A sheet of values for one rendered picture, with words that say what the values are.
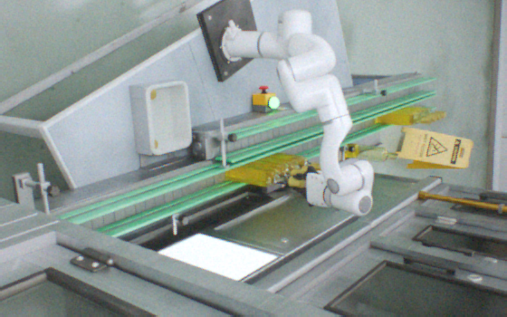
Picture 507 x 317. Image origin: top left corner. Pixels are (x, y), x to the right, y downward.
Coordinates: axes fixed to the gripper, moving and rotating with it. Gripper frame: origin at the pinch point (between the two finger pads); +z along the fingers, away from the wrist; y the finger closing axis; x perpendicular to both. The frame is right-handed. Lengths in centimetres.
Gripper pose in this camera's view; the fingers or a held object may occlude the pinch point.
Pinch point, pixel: (300, 183)
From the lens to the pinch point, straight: 178.5
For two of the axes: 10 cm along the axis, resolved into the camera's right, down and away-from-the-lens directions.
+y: -0.4, -9.7, -2.2
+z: -5.7, -1.6, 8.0
